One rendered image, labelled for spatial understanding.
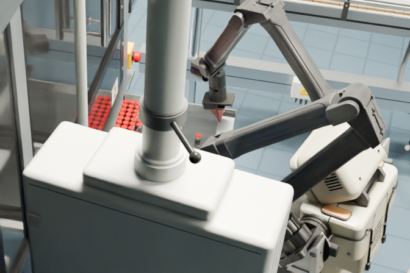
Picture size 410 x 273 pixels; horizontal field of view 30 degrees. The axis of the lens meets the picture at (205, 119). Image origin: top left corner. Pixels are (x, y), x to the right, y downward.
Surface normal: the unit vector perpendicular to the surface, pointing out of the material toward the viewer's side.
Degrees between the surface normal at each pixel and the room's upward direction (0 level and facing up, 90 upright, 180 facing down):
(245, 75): 90
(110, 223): 90
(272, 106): 0
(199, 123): 0
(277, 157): 0
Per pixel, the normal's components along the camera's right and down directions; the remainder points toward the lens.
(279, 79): -0.14, 0.62
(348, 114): -0.39, 0.43
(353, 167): 0.68, -0.24
